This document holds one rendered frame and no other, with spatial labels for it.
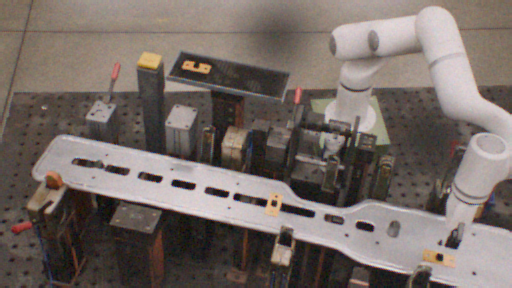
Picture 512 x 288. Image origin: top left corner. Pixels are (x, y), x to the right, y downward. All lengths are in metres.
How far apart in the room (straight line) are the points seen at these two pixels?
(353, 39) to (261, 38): 2.09
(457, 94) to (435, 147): 1.01
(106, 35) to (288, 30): 1.15
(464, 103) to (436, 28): 0.20
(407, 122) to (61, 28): 2.39
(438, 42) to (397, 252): 0.58
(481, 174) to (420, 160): 0.98
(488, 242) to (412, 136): 0.77
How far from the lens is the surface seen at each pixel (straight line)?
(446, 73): 1.60
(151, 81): 2.08
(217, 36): 4.13
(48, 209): 1.81
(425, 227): 1.90
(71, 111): 2.60
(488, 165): 1.52
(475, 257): 1.89
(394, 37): 1.77
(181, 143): 1.95
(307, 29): 4.25
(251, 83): 1.98
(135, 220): 1.79
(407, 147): 2.54
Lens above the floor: 2.44
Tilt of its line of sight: 45 degrees down
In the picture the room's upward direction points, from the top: 5 degrees clockwise
